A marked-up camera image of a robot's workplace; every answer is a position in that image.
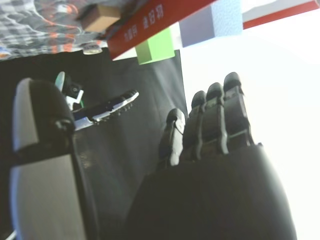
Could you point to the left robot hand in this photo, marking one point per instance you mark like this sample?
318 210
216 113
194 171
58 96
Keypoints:
212 195

